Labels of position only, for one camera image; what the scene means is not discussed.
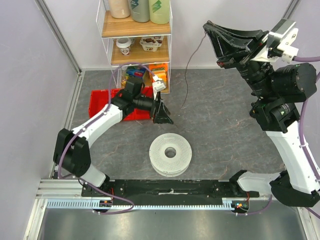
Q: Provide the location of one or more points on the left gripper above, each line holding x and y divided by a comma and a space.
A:
159, 113

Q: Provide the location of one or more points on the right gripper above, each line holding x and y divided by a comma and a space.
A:
240, 57

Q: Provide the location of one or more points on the white perforated spool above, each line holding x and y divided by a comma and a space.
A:
170, 154

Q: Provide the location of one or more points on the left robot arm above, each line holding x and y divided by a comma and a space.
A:
72, 148

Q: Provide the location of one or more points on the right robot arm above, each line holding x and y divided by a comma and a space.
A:
269, 64

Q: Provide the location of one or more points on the orange yellow sponge box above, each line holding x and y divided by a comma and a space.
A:
161, 70

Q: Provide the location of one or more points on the blue green sponge pack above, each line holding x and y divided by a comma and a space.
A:
137, 71

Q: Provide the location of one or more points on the red compartment bin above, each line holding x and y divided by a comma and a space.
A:
98, 100

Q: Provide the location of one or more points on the white pudding cup pack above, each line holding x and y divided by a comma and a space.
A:
151, 43

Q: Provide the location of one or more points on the light green bottle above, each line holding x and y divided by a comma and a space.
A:
159, 11

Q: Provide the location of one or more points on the white paper cup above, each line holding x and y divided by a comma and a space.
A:
124, 45

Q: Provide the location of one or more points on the grey green bottle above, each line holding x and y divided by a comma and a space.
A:
139, 10

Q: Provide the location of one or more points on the beige bottle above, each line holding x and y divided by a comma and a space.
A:
119, 9

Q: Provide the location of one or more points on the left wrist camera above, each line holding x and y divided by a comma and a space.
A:
158, 85

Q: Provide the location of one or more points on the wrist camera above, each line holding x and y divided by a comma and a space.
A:
158, 85
280, 39

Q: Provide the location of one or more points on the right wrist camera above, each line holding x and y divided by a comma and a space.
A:
280, 39

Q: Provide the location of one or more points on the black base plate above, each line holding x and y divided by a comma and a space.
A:
169, 192

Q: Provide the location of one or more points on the white wire wooden shelf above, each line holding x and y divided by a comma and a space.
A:
111, 29

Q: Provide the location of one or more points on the grey cable duct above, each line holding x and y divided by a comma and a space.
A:
97, 204

